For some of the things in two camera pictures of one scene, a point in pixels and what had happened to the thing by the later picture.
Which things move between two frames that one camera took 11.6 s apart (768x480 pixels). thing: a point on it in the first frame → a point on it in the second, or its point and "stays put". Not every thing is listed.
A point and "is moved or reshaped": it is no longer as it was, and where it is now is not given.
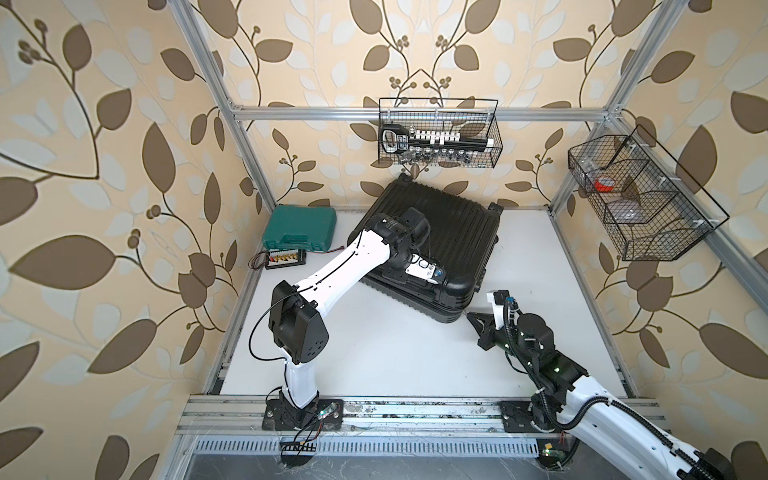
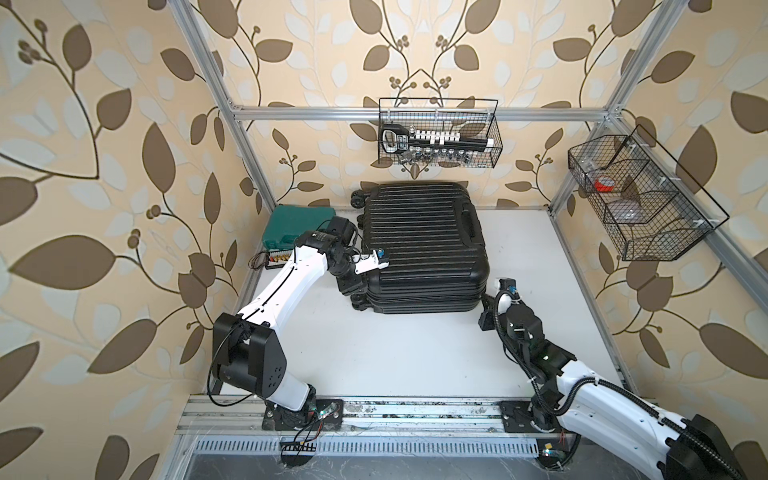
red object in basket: (604, 184) stays put
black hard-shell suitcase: (462, 232) is moved or reshaped
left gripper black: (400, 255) → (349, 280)
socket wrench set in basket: (412, 144) stays put
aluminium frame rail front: (367, 417) stays put
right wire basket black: (655, 210) stays put
